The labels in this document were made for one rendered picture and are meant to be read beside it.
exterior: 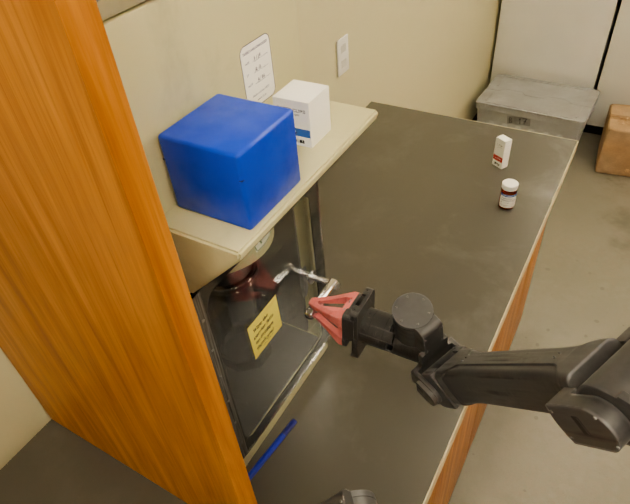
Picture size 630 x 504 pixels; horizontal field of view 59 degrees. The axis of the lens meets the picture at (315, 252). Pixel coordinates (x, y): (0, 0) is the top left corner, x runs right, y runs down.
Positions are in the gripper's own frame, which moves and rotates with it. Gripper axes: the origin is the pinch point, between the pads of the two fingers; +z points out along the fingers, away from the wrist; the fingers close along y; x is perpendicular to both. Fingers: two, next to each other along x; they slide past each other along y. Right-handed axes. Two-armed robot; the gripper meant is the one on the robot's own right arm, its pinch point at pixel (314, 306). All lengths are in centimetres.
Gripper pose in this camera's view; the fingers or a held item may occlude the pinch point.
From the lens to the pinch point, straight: 90.5
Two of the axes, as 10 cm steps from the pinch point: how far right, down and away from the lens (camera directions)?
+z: -8.8, -2.7, 3.9
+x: -4.7, 5.9, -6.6
